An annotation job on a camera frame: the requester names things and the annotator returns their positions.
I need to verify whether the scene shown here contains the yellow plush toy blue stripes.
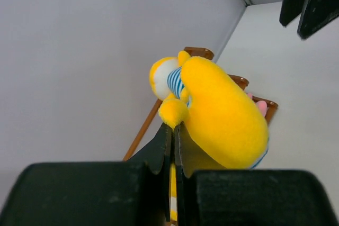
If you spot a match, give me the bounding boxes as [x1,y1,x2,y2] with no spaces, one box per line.
[149,50,270,223]

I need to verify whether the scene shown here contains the brown wooden two-tier shelf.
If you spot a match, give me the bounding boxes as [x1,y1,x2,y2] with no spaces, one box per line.
[123,47,279,161]

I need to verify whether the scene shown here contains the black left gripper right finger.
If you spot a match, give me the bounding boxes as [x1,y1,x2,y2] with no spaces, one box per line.
[173,124,338,225]

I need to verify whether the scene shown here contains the pink plush toy red dress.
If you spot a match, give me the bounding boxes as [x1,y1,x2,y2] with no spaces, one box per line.
[247,93,268,117]

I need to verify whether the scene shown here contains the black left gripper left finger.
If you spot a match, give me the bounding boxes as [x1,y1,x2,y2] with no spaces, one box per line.
[1,124,172,225]

